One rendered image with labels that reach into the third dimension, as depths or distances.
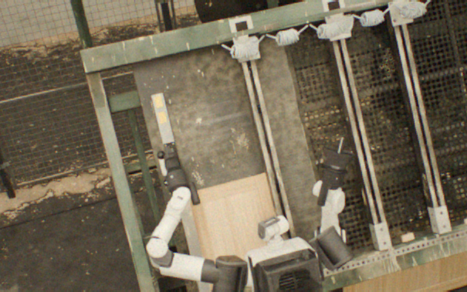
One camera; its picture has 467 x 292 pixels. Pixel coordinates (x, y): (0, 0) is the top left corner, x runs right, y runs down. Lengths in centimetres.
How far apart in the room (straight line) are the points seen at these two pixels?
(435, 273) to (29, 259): 268
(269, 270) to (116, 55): 114
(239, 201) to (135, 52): 81
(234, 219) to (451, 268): 137
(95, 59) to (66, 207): 248
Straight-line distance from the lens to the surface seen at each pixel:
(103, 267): 483
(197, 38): 310
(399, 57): 338
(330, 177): 285
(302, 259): 265
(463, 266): 408
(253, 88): 318
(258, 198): 322
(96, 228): 513
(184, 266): 273
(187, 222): 316
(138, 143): 321
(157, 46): 307
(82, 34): 360
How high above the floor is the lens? 329
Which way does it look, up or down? 36 degrees down
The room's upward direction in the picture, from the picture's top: 7 degrees counter-clockwise
